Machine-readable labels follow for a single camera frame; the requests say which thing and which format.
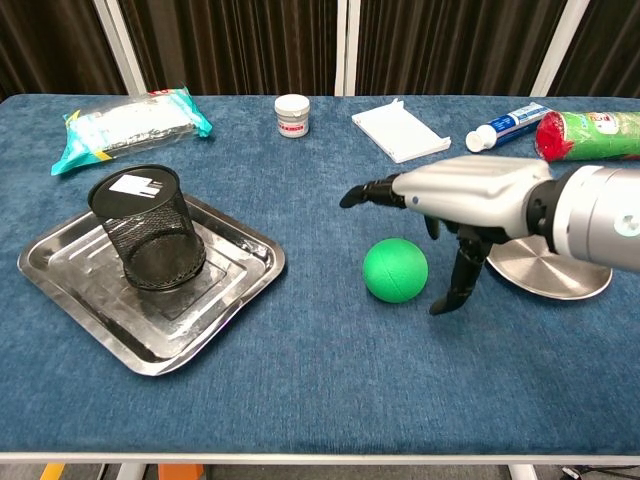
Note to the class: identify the small white jar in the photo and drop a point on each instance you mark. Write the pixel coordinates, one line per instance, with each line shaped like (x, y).
(292, 117)

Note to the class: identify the teal wet wipes pack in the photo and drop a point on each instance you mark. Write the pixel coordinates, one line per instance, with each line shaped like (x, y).
(135, 122)

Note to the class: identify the dark brown curtain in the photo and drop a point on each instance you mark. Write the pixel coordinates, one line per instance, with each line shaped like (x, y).
(610, 45)
(230, 45)
(450, 45)
(50, 45)

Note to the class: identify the square steel tray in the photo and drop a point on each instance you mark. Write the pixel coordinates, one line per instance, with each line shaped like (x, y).
(200, 320)

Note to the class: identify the blue table cloth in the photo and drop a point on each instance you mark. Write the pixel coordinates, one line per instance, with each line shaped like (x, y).
(320, 375)

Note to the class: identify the white table frame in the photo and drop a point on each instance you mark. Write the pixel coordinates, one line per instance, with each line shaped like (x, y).
(320, 459)

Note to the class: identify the green round object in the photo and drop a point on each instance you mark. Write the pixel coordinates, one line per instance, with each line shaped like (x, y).
(395, 270)

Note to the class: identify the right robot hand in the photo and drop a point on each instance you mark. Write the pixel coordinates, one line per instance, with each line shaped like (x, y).
(475, 190)

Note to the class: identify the blue white toothpaste tube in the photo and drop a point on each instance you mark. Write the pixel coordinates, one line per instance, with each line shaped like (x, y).
(510, 125)

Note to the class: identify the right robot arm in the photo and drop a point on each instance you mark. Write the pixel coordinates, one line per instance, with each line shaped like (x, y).
(595, 215)

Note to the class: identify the white partition post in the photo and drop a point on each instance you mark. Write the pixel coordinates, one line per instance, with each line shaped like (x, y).
(557, 50)
(348, 45)
(120, 45)

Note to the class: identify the green chips can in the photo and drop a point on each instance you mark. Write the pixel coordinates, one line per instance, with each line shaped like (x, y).
(590, 137)

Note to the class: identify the flat white box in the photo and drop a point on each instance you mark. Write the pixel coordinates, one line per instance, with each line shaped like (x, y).
(400, 130)

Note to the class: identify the round steel plate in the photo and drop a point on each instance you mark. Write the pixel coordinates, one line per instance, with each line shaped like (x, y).
(550, 280)

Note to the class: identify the black cylindrical container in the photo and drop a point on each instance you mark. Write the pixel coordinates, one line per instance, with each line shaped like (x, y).
(150, 235)

